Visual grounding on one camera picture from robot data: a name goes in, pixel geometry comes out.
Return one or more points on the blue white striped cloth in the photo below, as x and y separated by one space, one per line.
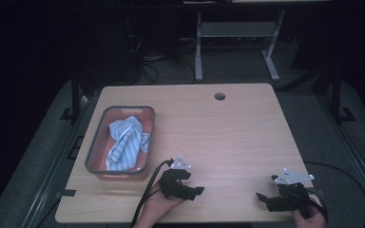
125 142

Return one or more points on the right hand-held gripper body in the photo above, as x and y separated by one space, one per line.
291 198

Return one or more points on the grey metal stand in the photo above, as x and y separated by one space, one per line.
234 30

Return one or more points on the black metal post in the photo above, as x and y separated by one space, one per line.
336 95
75 98

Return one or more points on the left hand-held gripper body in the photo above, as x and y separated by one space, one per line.
171 183

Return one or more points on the person's right hand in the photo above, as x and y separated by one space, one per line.
312 221

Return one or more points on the pink basket with grey rim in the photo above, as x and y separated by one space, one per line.
99 148

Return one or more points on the aluminium floor rail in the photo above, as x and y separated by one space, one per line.
53 167
358 164

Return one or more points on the black tape strip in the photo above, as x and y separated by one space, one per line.
66 193

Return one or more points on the person's left hand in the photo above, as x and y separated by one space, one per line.
157 207

